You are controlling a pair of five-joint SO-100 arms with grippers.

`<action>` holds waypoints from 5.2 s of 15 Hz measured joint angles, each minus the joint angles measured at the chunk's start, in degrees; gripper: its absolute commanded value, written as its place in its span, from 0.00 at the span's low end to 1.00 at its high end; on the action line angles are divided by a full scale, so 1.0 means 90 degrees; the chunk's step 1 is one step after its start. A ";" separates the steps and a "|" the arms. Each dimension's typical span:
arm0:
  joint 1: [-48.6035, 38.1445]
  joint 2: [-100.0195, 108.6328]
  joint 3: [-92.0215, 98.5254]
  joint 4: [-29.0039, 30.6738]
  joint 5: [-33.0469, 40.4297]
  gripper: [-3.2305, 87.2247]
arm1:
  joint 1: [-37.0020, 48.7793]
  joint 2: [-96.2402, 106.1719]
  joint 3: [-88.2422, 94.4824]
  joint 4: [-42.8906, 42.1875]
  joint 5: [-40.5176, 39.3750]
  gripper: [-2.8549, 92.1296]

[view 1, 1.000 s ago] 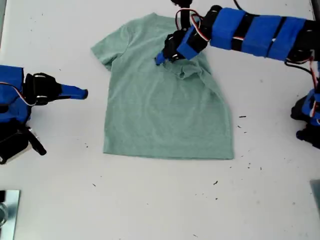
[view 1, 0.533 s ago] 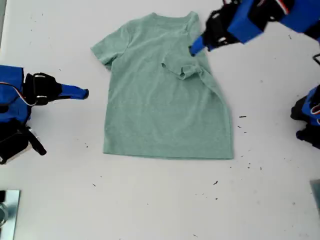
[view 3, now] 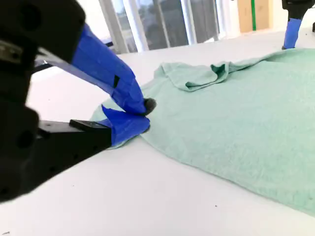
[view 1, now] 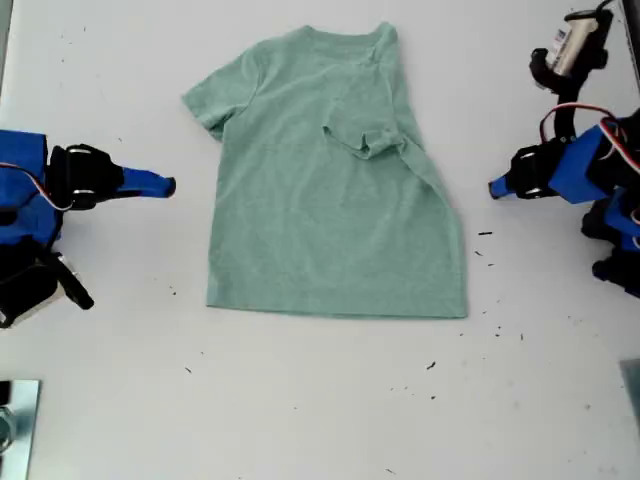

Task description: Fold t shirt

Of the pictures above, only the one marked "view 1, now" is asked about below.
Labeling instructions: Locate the green t-shirt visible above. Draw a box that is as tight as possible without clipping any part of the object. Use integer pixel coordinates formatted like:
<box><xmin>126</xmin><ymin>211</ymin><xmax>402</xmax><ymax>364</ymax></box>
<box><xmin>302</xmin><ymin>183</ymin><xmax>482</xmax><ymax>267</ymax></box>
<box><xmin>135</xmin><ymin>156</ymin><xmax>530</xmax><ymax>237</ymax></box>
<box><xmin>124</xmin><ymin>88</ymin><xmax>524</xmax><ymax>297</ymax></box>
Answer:
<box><xmin>180</xmin><ymin>20</ymin><xmax>469</xmax><ymax>320</ymax></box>

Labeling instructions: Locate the arm servo wire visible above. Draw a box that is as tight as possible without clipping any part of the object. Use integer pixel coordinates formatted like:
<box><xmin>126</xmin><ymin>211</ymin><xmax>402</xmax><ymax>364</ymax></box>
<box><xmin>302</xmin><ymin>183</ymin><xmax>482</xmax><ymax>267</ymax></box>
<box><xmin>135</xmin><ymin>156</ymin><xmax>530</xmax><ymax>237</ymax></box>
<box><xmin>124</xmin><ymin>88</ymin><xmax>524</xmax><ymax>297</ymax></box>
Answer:
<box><xmin>0</xmin><ymin>162</ymin><xmax>76</xmax><ymax>212</ymax></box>
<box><xmin>541</xmin><ymin>102</ymin><xmax>640</xmax><ymax>176</ymax></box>

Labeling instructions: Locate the black camera stalk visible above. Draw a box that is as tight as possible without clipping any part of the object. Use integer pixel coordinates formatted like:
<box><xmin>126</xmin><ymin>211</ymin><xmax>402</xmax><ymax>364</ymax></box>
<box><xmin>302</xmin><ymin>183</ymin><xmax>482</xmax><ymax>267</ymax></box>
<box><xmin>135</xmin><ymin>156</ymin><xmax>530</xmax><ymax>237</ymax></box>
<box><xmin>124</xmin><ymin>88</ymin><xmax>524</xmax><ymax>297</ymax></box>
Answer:
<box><xmin>552</xmin><ymin>74</ymin><xmax>591</xmax><ymax>146</ymax></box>

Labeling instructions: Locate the silver and black camera box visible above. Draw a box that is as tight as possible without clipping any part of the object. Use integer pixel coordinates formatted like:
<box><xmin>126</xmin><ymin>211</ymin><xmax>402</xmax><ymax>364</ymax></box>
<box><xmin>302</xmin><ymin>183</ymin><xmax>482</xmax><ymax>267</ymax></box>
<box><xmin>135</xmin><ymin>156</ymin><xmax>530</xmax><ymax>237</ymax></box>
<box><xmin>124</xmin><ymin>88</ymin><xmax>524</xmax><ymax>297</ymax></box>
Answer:
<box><xmin>528</xmin><ymin>7</ymin><xmax>614</xmax><ymax>94</ymax></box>

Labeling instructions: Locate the steel post with black clamp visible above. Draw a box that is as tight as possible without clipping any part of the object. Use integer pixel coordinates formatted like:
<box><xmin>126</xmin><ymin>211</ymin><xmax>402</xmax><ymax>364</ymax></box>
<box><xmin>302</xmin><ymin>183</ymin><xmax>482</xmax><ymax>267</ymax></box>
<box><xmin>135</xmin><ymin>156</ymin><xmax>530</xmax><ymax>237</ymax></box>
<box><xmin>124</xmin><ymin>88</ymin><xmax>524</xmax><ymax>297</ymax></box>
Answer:
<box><xmin>0</xmin><ymin>379</ymin><xmax>42</xmax><ymax>480</ymax></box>

